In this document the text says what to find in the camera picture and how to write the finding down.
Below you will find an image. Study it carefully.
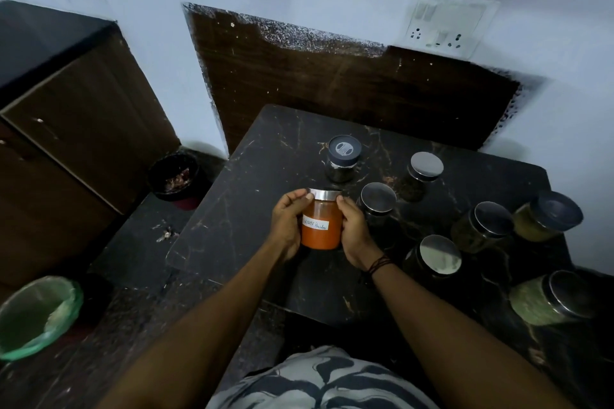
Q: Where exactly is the person's right hand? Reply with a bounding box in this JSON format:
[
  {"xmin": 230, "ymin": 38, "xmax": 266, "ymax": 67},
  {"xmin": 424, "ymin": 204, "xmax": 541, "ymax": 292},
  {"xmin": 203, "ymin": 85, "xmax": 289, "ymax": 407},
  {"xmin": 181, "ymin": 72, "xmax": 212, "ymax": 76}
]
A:
[{"xmin": 336, "ymin": 194, "xmax": 384, "ymax": 272}]

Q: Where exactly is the person's left hand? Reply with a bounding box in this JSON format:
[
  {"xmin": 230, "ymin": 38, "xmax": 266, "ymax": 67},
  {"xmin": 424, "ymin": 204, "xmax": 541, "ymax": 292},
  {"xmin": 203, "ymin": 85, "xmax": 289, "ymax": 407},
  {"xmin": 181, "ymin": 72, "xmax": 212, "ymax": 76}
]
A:
[{"xmin": 267, "ymin": 189, "xmax": 315, "ymax": 263}]

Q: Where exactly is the orange spice glass jar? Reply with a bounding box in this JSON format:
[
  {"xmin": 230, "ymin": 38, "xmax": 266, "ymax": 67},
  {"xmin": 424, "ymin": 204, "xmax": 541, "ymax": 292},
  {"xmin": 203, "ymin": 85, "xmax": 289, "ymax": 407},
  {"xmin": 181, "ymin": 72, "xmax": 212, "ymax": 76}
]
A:
[{"xmin": 300, "ymin": 188, "xmax": 344, "ymax": 251}]

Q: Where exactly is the person's left forearm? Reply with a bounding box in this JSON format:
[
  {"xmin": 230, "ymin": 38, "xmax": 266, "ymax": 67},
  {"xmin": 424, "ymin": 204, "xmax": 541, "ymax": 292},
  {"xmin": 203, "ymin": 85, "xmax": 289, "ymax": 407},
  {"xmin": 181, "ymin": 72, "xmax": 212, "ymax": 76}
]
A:
[{"xmin": 94, "ymin": 240, "xmax": 294, "ymax": 409}]

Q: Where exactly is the person's right forearm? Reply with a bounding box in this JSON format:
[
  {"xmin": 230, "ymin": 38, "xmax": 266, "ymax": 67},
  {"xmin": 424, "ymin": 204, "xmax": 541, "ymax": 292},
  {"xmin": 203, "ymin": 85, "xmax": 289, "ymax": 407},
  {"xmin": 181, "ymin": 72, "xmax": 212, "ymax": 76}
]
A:
[{"xmin": 367, "ymin": 262, "xmax": 576, "ymax": 409}]

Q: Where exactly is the steel lid dark spice jar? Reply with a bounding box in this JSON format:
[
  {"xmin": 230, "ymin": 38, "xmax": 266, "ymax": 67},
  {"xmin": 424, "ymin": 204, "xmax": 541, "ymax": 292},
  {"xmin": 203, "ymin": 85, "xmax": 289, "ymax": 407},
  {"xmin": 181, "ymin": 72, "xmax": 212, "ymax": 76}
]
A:
[
  {"xmin": 403, "ymin": 234, "xmax": 463, "ymax": 290},
  {"xmin": 398, "ymin": 151, "xmax": 445, "ymax": 203},
  {"xmin": 357, "ymin": 182, "xmax": 399, "ymax": 251}
]

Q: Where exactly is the black plastic lid glass jar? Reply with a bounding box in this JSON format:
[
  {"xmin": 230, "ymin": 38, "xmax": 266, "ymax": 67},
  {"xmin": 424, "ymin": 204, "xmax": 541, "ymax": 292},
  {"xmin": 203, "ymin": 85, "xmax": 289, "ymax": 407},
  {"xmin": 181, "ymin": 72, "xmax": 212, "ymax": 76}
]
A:
[{"xmin": 325, "ymin": 135, "xmax": 363, "ymax": 184}]

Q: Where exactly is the dark thread wristband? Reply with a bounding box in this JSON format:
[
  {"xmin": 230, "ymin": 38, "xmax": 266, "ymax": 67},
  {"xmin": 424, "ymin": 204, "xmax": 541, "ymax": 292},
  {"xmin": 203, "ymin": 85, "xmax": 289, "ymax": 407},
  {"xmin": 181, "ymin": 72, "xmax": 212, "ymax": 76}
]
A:
[{"xmin": 366, "ymin": 255, "xmax": 394, "ymax": 277}]

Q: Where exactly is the black waste bin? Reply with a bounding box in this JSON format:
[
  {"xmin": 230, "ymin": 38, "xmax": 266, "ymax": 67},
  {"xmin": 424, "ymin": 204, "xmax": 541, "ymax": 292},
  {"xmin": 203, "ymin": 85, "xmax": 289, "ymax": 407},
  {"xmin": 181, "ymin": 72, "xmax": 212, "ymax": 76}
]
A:
[{"xmin": 147, "ymin": 151, "xmax": 210, "ymax": 211}]

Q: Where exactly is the steel lid green spice jar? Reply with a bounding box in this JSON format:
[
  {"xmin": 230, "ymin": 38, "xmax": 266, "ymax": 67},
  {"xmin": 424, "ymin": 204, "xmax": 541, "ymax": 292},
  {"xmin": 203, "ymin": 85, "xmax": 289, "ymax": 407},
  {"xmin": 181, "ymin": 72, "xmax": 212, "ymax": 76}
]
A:
[{"xmin": 450, "ymin": 201, "xmax": 515, "ymax": 254}]

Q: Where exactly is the grey patterned shirt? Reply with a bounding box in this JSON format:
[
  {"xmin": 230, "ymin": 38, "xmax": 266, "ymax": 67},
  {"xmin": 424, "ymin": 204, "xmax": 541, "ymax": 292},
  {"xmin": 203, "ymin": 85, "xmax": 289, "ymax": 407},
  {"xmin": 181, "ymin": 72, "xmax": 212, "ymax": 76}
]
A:
[{"xmin": 206, "ymin": 345, "xmax": 439, "ymax": 409}]

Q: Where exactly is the black lid yellow spice jar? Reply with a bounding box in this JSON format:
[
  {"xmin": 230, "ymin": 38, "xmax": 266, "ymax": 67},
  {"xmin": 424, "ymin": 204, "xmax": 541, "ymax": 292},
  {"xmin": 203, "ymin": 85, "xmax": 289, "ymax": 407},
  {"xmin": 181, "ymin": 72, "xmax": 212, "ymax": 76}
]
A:
[{"xmin": 511, "ymin": 190, "xmax": 584, "ymax": 243}]

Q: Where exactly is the large green herb jar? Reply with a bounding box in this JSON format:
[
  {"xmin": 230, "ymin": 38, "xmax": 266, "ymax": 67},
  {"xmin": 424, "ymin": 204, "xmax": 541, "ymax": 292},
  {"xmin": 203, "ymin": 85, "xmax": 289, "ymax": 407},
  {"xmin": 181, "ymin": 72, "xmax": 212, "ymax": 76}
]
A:
[{"xmin": 508, "ymin": 270, "xmax": 598, "ymax": 327}]

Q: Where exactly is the brown wooden cabinet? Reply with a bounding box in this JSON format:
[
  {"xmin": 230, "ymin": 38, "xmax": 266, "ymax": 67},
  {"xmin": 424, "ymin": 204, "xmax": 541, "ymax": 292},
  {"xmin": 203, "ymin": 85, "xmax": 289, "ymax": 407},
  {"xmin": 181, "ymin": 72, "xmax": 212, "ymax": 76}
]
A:
[{"xmin": 0, "ymin": 0, "xmax": 181, "ymax": 294}]

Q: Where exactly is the bin with green liner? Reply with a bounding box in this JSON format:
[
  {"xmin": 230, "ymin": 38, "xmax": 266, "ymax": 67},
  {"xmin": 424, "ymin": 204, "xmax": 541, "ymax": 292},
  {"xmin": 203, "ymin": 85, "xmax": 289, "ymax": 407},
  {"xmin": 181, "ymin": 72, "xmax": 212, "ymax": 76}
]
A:
[{"xmin": 0, "ymin": 275, "xmax": 84, "ymax": 362}]

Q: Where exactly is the dark wooden wall panel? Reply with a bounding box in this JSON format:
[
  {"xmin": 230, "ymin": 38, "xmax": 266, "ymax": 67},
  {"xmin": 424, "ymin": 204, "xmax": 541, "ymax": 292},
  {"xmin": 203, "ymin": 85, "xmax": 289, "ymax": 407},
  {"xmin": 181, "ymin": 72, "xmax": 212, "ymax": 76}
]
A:
[{"xmin": 182, "ymin": 2, "xmax": 522, "ymax": 156}]

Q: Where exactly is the white wall switch socket panel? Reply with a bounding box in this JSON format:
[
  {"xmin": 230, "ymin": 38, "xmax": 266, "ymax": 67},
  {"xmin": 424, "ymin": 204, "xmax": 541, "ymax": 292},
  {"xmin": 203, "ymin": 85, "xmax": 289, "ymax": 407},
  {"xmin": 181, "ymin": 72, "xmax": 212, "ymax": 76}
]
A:
[{"xmin": 396, "ymin": 0, "xmax": 501, "ymax": 60}]

